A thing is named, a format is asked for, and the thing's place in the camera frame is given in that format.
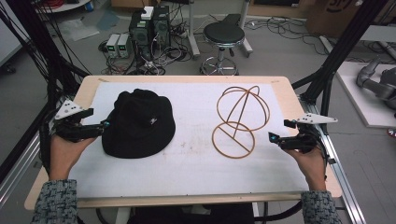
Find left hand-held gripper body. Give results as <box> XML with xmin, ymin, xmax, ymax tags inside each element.
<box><xmin>51</xmin><ymin>99</ymin><xmax>105</xmax><ymax>144</ymax></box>

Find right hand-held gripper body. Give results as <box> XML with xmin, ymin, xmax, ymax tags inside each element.
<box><xmin>276</xmin><ymin>113</ymin><xmax>339</xmax><ymax>154</ymax></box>

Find black bucket hat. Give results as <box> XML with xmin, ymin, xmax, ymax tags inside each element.
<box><xmin>101</xmin><ymin>88</ymin><xmax>177</xmax><ymax>160</ymax></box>

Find brown wire hat stand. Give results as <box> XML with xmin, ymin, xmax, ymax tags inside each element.
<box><xmin>211</xmin><ymin>85</ymin><xmax>271</xmax><ymax>160</ymax></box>

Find person's left hand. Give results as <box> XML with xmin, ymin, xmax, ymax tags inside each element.
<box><xmin>49</xmin><ymin>133</ymin><xmax>97</xmax><ymax>182</ymax></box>

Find person's right hand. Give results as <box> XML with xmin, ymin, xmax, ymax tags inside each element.
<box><xmin>283</xmin><ymin>146</ymin><xmax>328</xmax><ymax>191</ymax></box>

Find white platform board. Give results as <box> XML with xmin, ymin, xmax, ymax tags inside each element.
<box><xmin>335</xmin><ymin>61</ymin><xmax>396</xmax><ymax>129</ymax></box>

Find grey bench power supply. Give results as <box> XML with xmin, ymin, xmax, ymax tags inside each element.
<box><xmin>117</xmin><ymin>33</ymin><xmax>131</xmax><ymax>59</ymax></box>
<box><xmin>106</xmin><ymin>33</ymin><xmax>121</xmax><ymax>59</ymax></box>

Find white table mat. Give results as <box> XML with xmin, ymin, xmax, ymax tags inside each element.
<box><xmin>68</xmin><ymin>81</ymin><xmax>310</xmax><ymax>200</ymax></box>

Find black computer tower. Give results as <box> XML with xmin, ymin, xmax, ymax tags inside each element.
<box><xmin>151</xmin><ymin>5</ymin><xmax>172</xmax><ymax>49</ymax></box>
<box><xmin>128</xmin><ymin>12</ymin><xmax>154</xmax><ymax>63</ymax></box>

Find black round stool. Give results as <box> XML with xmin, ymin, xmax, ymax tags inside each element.
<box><xmin>200</xmin><ymin>21</ymin><xmax>248</xmax><ymax>77</ymax></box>

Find white box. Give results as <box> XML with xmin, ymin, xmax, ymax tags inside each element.
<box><xmin>140</xmin><ymin>6</ymin><xmax>155</xmax><ymax>21</ymax></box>

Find cardboard box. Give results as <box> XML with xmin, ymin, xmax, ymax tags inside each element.
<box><xmin>305</xmin><ymin>0</ymin><xmax>396</xmax><ymax>39</ymax></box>

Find aluminium rail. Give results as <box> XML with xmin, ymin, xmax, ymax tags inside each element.
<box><xmin>299</xmin><ymin>94</ymin><xmax>367</xmax><ymax>224</ymax></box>
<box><xmin>0</xmin><ymin>133</ymin><xmax>42</xmax><ymax>209</ymax></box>

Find tangle of floor cables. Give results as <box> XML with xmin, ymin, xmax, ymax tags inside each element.
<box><xmin>98</xmin><ymin>6</ymin><xmax>194</xmax><ymax>77</ymax></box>

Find black frame strut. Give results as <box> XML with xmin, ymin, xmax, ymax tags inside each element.
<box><xmin>0</xmin><ymin>0</ymin><xmax>92</xmax><ymax>185</ymax></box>
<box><xmin>290</xmin><ymin>0</ymin><xmax>390</xmax><ymax>125</ymax></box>

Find black floor cables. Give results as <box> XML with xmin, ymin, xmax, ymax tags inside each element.
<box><xmin>244</xmin><ymin>16</ymin><xmax>331</xmax><ymax>57</ymax></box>

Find white table leg frame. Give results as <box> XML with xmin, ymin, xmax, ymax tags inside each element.
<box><xmin>185</xmin><ymin>0</ymin><xmax>254</xmax><ymax>60</ymax></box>

